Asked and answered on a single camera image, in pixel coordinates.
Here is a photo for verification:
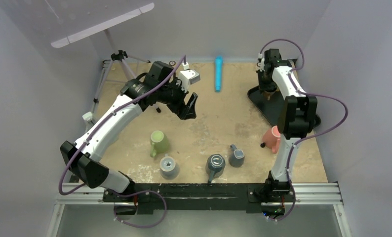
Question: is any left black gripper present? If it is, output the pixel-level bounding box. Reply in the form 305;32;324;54
157;77;197;120

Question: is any brown mug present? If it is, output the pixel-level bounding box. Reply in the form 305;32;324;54
263;91;274;101

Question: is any green mug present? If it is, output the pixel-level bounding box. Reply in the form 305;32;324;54
150;130;170;158

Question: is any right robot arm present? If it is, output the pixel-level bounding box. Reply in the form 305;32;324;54
253;49;317;201

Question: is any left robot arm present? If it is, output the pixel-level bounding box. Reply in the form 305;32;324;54
60;61;200;202

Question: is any pink mug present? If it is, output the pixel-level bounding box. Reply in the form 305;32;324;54
260;126;281;154

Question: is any dark blue-grey mug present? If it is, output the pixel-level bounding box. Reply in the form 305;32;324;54
205;154;226;184

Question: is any light grey mug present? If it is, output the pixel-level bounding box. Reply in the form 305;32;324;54
159;156;180;180

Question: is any slate blue mug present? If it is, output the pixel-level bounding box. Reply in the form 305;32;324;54
229;144;245;167

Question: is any black tray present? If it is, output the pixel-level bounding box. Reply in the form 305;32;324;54
247;86;321;136

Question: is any blue cylinder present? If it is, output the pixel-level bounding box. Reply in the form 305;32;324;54
214;56;223;92

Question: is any tripod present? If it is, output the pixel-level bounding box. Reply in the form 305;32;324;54
93;49;161;114

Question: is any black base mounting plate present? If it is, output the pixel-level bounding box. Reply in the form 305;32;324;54
103;183;295;215

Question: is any overhead light panel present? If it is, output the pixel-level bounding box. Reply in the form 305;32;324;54
50;0;155;48

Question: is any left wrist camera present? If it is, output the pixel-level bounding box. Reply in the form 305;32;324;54
177;63;200;92

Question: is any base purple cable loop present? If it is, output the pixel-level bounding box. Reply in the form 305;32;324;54
113;188;168;229

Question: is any aluminium frame rail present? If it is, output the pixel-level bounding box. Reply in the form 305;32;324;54
46;183;352;237

